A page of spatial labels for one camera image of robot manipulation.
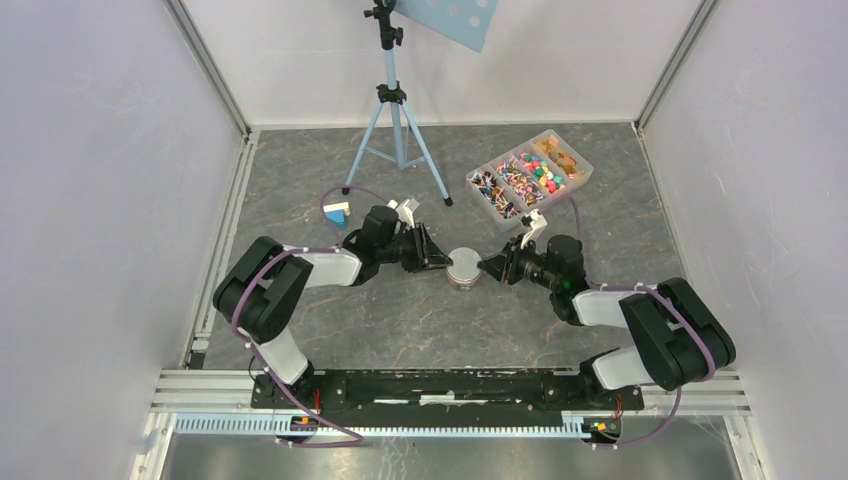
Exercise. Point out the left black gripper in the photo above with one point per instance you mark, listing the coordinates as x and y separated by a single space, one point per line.
426 253

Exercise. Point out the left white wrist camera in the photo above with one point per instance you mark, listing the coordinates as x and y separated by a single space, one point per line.
405 210

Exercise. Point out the clear compartment candy tray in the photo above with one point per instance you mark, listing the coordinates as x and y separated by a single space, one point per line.
531 176

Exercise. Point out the round metal lid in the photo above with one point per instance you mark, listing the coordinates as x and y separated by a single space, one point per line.
464 258

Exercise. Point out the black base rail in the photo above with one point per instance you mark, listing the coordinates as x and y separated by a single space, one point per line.
534 397

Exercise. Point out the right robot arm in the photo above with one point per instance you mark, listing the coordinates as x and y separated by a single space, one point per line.
676 337

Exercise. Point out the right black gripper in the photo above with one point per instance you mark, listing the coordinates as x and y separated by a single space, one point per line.
504 266

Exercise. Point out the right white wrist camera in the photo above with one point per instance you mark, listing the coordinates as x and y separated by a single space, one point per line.
534 224

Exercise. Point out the light blue tripod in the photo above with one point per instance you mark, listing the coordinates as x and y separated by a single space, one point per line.
410 146

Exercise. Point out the blue white toy block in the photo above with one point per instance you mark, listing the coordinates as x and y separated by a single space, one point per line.
338 214

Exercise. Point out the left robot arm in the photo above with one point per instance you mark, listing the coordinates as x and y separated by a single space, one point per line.
259 295

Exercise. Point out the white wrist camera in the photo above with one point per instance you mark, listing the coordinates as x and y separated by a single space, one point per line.
405 210
534 224

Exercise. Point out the light blue perforated board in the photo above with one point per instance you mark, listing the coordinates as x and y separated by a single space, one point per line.
465 22

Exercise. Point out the clear round jar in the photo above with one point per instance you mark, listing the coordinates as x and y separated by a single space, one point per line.
463 279

